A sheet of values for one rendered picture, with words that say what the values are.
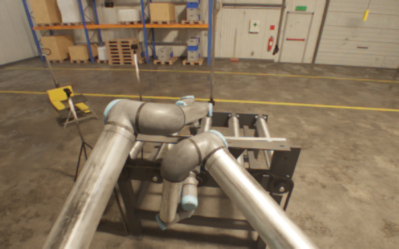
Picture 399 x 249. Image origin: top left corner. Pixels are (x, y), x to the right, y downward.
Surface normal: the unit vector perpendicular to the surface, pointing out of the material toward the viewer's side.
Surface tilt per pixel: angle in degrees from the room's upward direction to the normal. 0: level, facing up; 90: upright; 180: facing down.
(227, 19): 90
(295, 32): 90
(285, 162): 90
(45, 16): 90
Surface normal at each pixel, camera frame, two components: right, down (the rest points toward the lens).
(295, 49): -0.11, 0.48
